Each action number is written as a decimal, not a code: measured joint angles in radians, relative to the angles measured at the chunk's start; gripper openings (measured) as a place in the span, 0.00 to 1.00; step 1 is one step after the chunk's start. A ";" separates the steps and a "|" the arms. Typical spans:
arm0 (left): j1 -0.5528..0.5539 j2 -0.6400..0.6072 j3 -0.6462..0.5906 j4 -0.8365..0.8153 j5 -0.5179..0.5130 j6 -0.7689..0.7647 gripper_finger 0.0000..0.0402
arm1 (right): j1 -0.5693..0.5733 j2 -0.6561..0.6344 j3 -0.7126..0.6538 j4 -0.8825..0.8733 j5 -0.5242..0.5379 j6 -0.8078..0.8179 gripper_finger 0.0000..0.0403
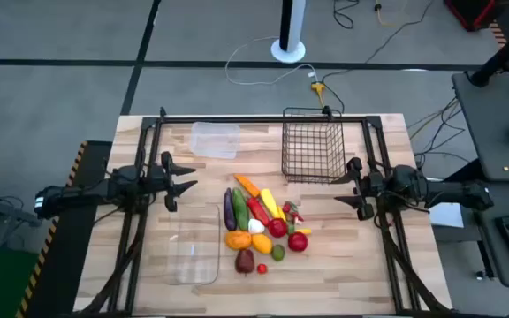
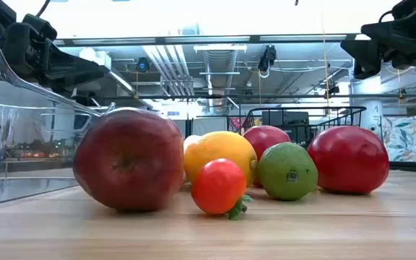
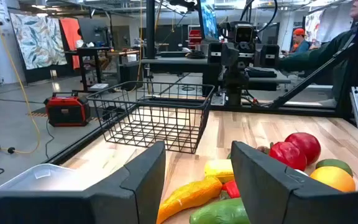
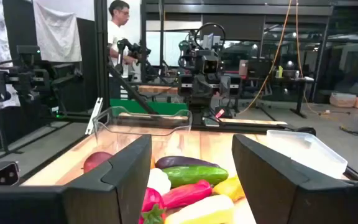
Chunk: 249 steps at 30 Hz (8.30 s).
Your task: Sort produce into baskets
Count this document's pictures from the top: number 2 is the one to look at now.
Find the colourful leaf mural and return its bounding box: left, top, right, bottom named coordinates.
left=381, top=114, right=416, bottom=163

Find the yellow lemon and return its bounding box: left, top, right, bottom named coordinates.
left=183, top=130, right=259, bottom=187

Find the black monitor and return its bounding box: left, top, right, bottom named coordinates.
left=261, top=110, right=311, bottom=145

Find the black ceiling camera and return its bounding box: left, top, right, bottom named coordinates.
left=135, top=56, right=152, bottom=74

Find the yellow hanging cord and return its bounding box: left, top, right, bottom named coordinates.
left=321, top=10, right=330, bottom=116

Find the dark red apple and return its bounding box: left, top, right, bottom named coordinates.
left=72, top=106, right=186, bottom=212

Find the green lime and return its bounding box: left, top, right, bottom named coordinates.
left=257, top=142, right=319, bottom=202

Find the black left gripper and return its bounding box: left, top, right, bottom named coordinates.
left=1, top=13, right=111, bottom=97

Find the hanging black device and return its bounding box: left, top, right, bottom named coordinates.
left=257, top=44, right=278, bottom=79

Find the red cherry tomato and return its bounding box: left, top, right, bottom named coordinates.
left=191, top=157, right=254, bottom=222

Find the white column with camera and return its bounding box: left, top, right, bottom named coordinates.
left=351, top=75, right=385, bottom=140

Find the silver ventilation duct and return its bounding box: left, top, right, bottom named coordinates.
left=201, top=48, right=238, bottom=113

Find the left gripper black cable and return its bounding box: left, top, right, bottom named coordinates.
left=35, top=0, right=53, bottom=18

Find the clear plastic bin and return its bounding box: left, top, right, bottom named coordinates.
left=0, top=19, right=117, bottom=209

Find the black wire basket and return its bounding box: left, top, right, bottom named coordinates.
left=241, top=105, right=367, bottom=150

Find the rig top crossbeam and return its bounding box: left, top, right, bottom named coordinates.
left=53, top=33, right=361, bottom=47

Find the large red tomato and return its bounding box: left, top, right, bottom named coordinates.
left=306, top=125, right=391, bottom=195

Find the white air unit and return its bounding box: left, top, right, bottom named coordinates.
left=78, top=47, right=113, bottom=69

